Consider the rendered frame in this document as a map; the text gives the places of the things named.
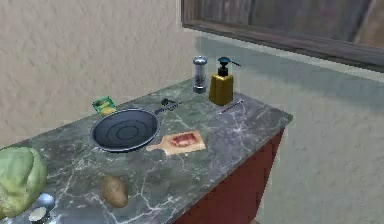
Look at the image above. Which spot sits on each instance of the brown potato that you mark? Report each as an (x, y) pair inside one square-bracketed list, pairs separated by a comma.
[(115, 191)]

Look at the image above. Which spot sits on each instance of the red raw meat slice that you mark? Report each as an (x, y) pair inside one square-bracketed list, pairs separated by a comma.
[(182, 138)]

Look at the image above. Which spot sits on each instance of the wooden cutting board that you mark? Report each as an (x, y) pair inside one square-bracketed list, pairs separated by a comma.
[(186, 146)]

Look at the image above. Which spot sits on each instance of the yellow soap dispenser bottle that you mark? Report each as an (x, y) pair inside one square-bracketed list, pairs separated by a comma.
[(221, 87)]

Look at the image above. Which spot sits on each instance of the glass pepper shaker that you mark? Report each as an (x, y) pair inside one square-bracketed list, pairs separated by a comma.
[(200, 74)]

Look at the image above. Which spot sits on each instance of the silver knife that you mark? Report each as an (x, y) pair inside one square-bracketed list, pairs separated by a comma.
[(230, 107)]

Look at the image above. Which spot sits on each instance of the red cupboard with marble top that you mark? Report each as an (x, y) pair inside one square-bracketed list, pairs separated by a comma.
[(186, 173)]

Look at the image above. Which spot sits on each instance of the dark grey frying pan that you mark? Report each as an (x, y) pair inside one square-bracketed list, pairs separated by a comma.
[(125, 130)]

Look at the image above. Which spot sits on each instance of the green and yellow sponge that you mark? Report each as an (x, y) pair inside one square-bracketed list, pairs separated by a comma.
[(104, 106)]

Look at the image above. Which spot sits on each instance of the wooden framed window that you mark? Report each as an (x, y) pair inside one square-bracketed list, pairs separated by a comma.
[(286, 23)]

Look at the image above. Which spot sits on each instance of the shiny silver round object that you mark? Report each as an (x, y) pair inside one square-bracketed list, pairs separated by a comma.
[(40, 208)]

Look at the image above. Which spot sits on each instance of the green lettuce head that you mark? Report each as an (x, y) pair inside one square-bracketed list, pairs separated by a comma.
[(18, 180)]

